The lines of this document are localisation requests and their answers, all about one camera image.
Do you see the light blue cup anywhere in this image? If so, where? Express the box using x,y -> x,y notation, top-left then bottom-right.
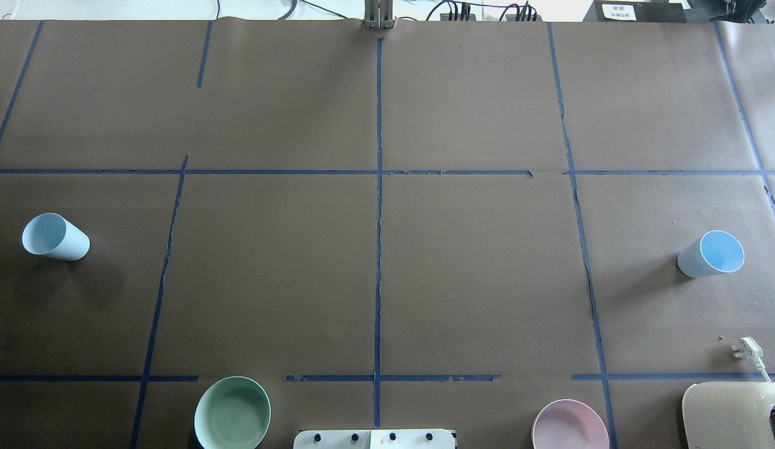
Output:
676,230 -> 745,279
21,213 -> 90,262

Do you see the green bowl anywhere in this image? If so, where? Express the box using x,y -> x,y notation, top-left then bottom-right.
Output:
193,376 -> 271,448

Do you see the pink bowl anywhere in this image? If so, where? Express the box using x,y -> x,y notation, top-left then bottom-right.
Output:
530,400 -> 610,448

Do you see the black box with label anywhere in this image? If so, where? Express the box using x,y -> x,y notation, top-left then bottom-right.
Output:
582,1 -> 687,23

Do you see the cream white appliance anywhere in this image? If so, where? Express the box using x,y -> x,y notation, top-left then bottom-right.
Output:
681,381 -> 775,448

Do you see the aluminium camera post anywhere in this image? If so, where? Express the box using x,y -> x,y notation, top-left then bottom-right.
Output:
364,0 -> 396,29

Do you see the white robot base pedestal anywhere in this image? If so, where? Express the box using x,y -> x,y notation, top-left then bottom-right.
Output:
293,428 -> 458,448

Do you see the white power plug with cable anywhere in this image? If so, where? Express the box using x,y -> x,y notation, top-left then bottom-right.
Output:
731,336 -> 772,382

